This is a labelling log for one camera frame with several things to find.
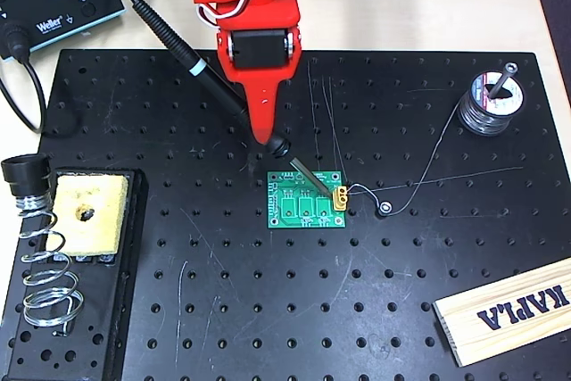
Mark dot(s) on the orange-red gripper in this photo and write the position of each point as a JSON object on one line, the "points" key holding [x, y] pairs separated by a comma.
{"points": [[258, 49]]}

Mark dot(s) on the black soldering iron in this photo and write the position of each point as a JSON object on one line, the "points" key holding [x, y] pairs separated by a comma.
{"points": [[178, 48]]}

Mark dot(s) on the green circuit board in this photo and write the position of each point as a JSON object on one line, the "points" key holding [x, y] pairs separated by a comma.
{"points": [[308, 216]]}

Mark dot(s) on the teal Weller soldering station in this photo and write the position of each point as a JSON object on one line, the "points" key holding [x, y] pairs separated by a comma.
{"points": [[49, 2]]}

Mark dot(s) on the yellow power connector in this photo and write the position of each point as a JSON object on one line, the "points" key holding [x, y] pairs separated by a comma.
{"points": [[340, 203]]}

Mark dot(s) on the silver washer screw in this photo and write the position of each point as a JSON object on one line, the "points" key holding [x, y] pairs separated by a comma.
{"points": [[386, 208]]}

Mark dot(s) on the yellow cleaning sponge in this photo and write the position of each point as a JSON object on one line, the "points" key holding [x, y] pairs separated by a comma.
{"points": [[98, 220]]}

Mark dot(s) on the black perforated breadboard plate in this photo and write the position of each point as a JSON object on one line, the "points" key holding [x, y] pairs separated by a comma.
{"points": [[312, 309]]}

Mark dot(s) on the black stand with spring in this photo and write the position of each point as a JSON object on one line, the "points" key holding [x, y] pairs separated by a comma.
{"points": [[111, 309]]}

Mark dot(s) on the printed Kapla wooden plank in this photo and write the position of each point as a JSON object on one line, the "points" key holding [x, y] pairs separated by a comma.
{"points": [[499, 309]]}

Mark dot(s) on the metal post screw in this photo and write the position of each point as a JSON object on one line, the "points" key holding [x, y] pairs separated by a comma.
{"points": [[506, 77]]}

